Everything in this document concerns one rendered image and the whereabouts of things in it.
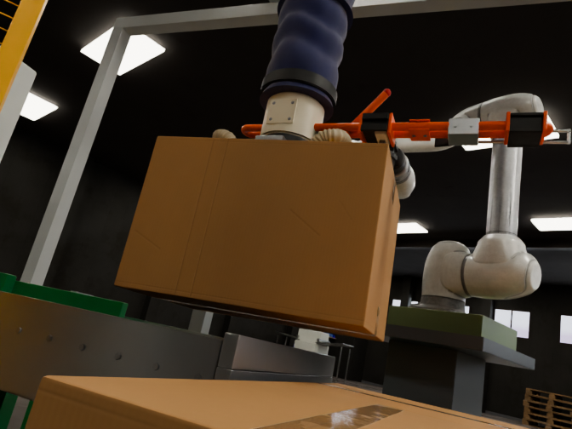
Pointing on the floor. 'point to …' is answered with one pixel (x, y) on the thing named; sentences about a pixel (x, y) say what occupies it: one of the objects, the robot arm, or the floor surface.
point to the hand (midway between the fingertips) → (383, 130)
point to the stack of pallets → (545, 410)
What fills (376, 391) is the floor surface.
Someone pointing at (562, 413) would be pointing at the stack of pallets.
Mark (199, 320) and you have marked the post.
